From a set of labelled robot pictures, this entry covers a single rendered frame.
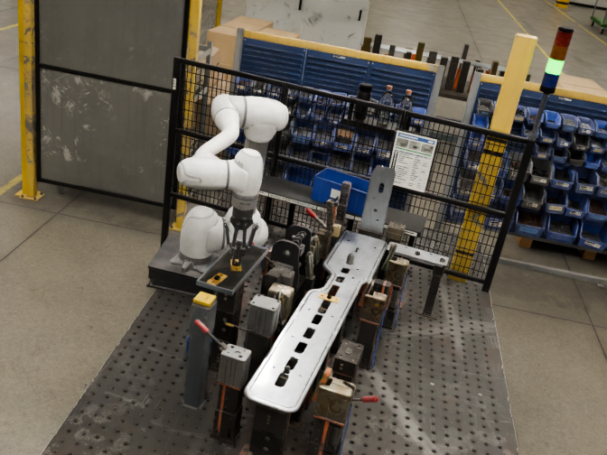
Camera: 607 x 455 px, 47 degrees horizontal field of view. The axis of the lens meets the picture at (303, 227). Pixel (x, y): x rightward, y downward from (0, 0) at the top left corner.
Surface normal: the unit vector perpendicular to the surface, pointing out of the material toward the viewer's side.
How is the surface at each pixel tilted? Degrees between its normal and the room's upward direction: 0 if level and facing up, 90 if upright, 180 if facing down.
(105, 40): 92
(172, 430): 0
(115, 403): 0
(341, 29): 90
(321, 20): 90
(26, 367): 0
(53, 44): 91
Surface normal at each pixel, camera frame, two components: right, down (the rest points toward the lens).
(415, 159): -0.30, 0.37
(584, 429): 0.15, -0.89
